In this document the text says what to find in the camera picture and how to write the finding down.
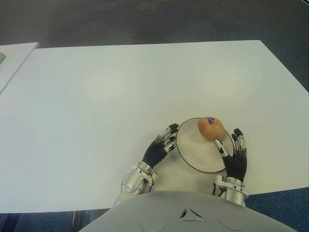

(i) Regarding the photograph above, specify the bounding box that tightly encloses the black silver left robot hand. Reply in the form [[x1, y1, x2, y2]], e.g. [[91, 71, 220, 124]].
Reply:
[[141, 123, 180, 169]]

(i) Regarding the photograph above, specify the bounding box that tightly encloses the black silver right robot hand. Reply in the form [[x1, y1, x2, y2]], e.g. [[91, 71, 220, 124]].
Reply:
[[213, 128, 248, 182]]

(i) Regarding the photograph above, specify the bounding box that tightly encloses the grey robot torso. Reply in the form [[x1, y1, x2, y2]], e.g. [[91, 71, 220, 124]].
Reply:
[[82, 190, 299, 232]]

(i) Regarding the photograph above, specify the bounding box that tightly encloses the red yellow apple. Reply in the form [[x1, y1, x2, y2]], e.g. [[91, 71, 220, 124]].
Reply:
[[197, 116, 224, 143]]

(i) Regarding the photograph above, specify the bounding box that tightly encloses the white plate with black rim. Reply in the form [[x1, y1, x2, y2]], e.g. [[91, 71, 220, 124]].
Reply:
[[176, 117, 235, 174]]

